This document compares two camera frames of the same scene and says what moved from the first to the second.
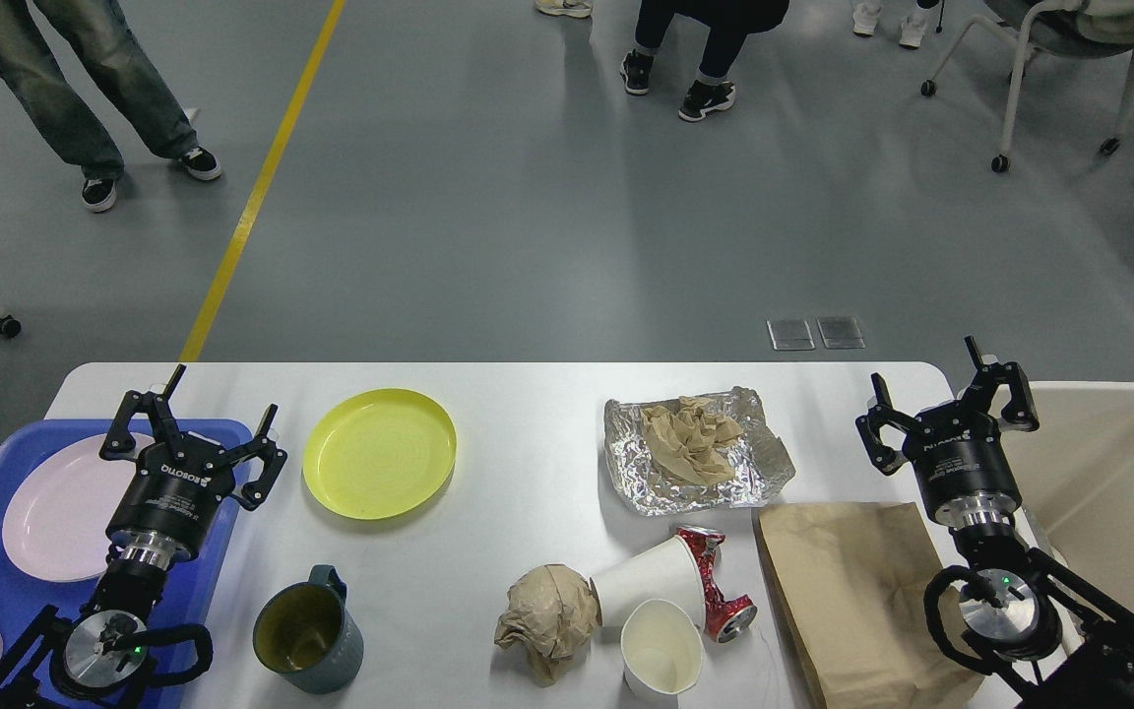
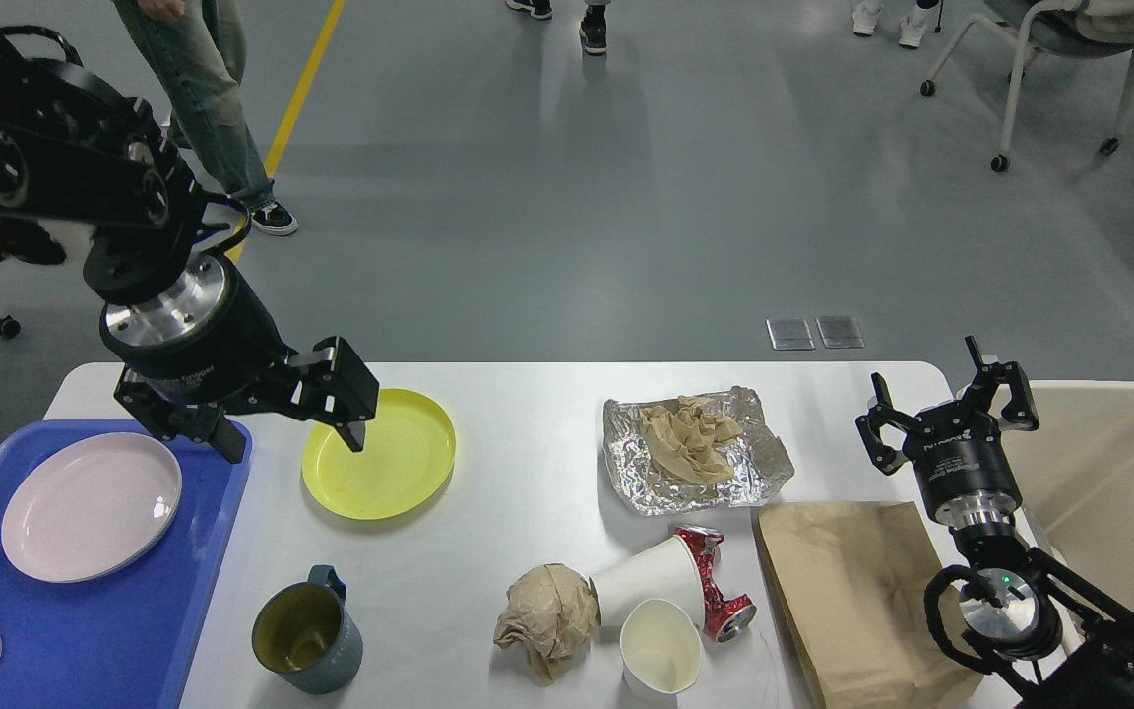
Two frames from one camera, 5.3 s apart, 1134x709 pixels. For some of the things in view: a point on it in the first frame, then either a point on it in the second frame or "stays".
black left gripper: (182, 499) -> (206, 343)
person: (9, 34) -> (194, 52)
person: (728, 22) -> (593, 29)
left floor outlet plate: (790, 335) stays
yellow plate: (379, 454) stays
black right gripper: (958, 449) stays
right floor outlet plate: (841, 332) stays
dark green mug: (306, 633) stays
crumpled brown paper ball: (552, 612) stays
